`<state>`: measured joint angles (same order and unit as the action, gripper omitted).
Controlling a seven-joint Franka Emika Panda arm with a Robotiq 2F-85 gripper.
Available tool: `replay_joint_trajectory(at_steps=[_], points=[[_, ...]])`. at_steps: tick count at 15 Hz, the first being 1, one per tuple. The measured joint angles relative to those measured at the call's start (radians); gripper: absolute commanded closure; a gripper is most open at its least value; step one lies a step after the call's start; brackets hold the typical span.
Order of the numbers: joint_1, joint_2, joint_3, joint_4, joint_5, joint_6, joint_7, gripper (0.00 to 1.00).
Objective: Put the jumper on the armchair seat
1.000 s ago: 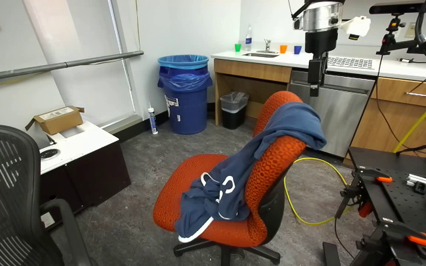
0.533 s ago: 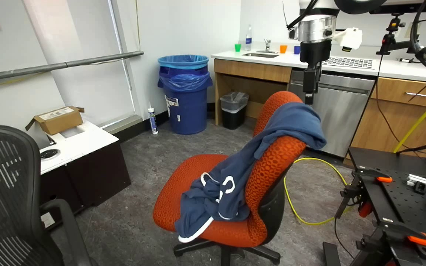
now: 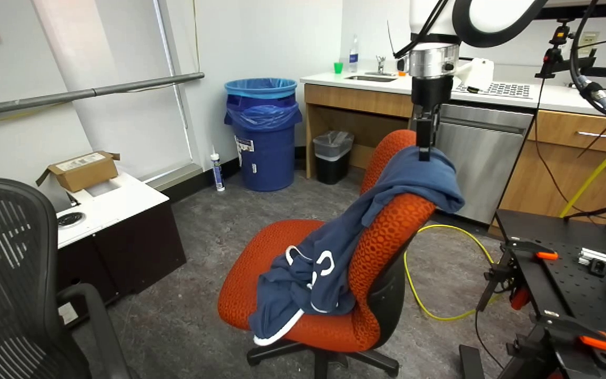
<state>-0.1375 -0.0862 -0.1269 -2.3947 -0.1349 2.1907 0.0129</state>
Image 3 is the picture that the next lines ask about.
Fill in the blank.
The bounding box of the aluminium rail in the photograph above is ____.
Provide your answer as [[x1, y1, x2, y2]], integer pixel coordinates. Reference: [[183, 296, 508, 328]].
[[578, 247, 606, 274]]

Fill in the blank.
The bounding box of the wall socket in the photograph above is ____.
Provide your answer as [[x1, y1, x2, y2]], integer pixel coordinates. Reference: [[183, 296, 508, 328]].
[[579, 32, 601, 57]]

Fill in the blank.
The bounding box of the black cable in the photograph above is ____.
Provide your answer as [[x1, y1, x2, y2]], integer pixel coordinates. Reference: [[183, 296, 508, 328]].
[[533, 78, 574, 207]]

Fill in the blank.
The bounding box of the white caulk tube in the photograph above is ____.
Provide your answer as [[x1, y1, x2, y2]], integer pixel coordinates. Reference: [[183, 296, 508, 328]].
[[210, 147, 225, 192]]

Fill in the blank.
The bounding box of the blue trash bin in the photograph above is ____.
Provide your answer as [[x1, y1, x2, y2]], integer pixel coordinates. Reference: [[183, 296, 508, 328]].
[[224, 78, 302, 192]]

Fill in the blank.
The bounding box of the black orange clamp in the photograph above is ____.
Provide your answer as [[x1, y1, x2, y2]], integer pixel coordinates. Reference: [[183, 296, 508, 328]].
[[507, 240, 559, 262], [542, 316, 606, 352], [509, 287, 531, 311]]

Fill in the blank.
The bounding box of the wooden counter cabinet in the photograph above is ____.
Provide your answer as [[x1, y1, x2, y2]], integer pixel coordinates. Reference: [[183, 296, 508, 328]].
[[300, 68, 606, 240]]

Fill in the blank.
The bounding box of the camera on mount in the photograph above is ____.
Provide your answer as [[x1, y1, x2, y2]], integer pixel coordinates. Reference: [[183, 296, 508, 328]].
[[534, 0, 606, 79]]

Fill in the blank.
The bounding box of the low cabinet with white top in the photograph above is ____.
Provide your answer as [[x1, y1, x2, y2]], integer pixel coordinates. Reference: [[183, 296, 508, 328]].
[[53, 171, 187, 307]]

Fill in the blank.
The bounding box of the yellow cable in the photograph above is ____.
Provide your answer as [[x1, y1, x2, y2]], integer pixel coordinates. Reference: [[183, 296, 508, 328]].
[[403, 225, 496, 322]]

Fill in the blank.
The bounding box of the dishwasher handle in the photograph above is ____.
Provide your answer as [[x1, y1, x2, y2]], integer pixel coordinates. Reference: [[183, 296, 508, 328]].
[[440, 117, 529, 136]]

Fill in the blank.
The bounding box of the white perforated mat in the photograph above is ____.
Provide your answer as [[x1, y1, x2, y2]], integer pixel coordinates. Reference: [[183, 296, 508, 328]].
[[453, 81, 533, 99]]

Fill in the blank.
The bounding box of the steel dishwasher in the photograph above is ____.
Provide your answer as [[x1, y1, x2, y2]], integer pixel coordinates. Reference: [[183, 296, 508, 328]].
[[410, 103, 535, 226]]

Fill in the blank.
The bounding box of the wooden drawer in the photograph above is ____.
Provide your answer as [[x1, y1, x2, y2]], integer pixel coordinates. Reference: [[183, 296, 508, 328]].
[[527, 109, 606, 157]]

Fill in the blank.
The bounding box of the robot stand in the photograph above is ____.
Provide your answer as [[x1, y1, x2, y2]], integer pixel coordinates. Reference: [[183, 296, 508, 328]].
[[458, 209, 606, 379]]

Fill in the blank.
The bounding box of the cardboard box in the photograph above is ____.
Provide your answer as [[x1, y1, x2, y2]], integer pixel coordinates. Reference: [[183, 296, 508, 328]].
[[36, 151, 121, 193]]

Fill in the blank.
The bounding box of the yellow strap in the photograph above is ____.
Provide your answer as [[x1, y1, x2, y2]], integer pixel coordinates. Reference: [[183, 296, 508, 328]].
[[560, 126, 606, 218]]

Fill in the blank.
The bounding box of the orange office chair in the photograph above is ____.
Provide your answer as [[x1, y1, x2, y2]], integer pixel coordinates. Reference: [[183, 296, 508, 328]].
[[218, 129, 437, 379]]

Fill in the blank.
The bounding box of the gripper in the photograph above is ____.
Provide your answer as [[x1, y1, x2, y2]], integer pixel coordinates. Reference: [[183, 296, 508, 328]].
[[411, 76, 454, 162]]

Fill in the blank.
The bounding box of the grey wall rail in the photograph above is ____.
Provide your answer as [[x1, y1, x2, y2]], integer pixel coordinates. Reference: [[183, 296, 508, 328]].
[[0, 72, 205, 119]]

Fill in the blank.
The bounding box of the sink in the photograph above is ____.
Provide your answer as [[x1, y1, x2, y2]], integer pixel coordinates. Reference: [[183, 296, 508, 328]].
[[344, 73, 398, 83]]

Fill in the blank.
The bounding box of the black mesh office chair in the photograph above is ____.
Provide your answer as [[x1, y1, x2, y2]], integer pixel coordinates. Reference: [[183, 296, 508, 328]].
[[0, 178, 133, 379]]

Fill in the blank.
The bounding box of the small black waste bin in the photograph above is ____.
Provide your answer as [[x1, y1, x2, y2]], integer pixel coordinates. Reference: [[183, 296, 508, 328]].
[[313, 131, 355, 185]]

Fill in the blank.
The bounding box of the blue jumper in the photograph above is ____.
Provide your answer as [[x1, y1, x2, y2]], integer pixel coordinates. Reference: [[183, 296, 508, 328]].
[[249, 146, 466, 346]]

